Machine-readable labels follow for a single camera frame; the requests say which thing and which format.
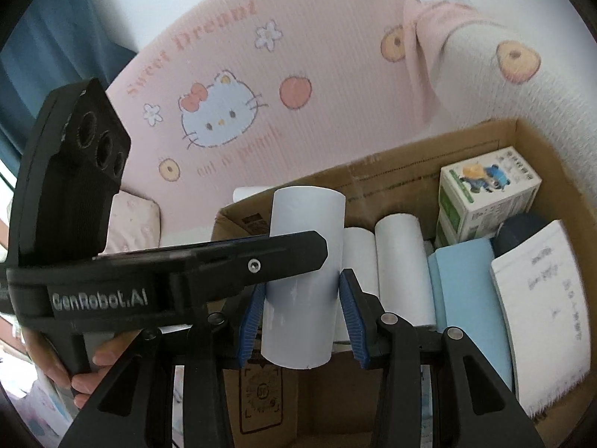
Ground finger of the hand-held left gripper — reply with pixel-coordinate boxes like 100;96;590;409
200;230;328;312

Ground person's left hand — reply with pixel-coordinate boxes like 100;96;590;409
28;331;152;410

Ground cardboard box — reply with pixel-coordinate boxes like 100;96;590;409
211;119;597;448

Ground white tissue packet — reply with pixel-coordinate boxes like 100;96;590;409
490;219;592;420

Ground green white cartoon box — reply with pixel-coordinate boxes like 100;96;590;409
438;147;543;240

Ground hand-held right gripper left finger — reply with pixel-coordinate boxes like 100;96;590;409
58;284;268;448

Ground light blue packet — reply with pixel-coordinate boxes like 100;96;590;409
426;238;515;390

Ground small green white box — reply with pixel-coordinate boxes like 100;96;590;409
435;217;467;249

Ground dark blue round object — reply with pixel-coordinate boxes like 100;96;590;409
493;212;547;258

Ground blue curtain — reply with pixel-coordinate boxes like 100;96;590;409
0;0;141;187

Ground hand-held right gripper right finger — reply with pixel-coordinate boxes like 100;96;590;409
339;269;546;448

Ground pink pillow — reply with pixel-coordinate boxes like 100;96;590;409
106;190;162;256

